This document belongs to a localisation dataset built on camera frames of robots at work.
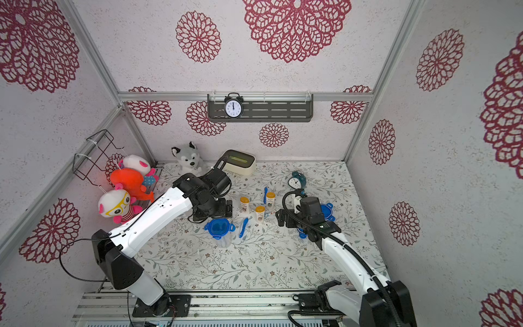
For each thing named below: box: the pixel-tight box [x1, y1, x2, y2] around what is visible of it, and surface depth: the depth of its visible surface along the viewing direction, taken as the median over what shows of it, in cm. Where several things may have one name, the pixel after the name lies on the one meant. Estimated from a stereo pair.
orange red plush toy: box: [110, 167, 154, 203], surface depth 90 cm
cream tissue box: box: [219, 149, 257, 176], surface depth 119 cm
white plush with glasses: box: [98, 188, 132, 218], surface depth 82 cm
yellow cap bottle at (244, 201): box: [239, 196, 250, 214], surface depth 96 cm
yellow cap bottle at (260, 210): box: [255, 205, 267, 224], surface depth 94 cm
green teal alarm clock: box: [287, 170, 307, 190], surface depth 107 cm
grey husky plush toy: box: [170, 141, 213, 177], surface depth 101 cm
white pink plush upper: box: [123, 154, 152, 177], surface depth 96 cm
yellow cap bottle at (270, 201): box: [266, 191, 276, 211], surface depth 99 cm
